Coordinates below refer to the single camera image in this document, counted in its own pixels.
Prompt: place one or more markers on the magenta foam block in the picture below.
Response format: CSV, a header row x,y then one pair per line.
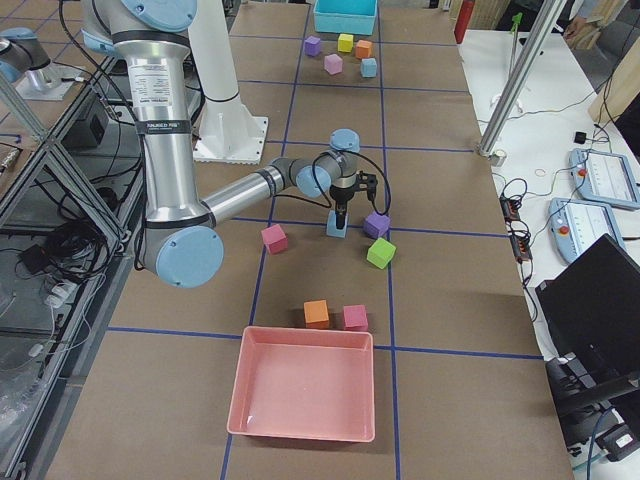
x,y
355,318

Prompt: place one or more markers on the purple foam block left side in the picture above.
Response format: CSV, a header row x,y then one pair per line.
x,y
312,46

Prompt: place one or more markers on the orange foam block right side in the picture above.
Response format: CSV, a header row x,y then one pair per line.
x,y
316,314

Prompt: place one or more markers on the light pink foam block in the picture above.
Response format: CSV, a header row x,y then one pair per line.
x,y
333,64

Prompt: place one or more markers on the aluminium frame post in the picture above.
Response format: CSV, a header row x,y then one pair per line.
x,y
530,23

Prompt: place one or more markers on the black laptop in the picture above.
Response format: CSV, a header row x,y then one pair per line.
x,y
592,307

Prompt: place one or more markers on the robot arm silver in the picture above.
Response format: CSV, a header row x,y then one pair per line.
x,y
21,51
186,106

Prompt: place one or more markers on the light blue foam block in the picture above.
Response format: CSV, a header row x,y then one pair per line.
x,y
336,225
369,67

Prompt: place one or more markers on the cyan plastic bin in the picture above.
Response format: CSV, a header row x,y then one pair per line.
x,y
345,16

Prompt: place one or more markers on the yellow foam block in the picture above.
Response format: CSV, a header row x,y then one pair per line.
x,y
345,42

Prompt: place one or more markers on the pink plastic tray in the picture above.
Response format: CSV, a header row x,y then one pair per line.
x,y
304,384

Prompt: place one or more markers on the purple foam block right side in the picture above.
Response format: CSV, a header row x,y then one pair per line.
x,y
376,225

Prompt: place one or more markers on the small metal cylinder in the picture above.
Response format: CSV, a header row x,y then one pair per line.
x,y
498,158

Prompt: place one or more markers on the teach pendant near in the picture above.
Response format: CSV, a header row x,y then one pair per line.
x,y
577,224

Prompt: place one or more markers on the green foam block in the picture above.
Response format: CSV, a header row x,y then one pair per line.
x,y
381,253

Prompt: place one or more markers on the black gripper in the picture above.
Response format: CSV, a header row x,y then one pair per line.
x,y
341,197

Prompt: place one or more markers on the orange foam block left side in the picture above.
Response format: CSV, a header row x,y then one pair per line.
x,y
363,49

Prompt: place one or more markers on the orange foam block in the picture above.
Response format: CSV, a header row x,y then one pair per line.
x,y
363,49
316,314

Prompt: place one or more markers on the black power adapter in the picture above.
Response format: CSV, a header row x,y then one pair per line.
x,y
34,259

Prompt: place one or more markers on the teach pendant far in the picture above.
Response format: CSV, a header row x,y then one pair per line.
x,y
604,177

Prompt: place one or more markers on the teach pendant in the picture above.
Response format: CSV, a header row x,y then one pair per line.
x,y
577,224
604,177

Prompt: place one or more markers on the purple foam block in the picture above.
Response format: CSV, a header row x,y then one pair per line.
x,y
376,225
312,46

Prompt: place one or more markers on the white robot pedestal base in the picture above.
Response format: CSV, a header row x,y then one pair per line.
x,y
227,131

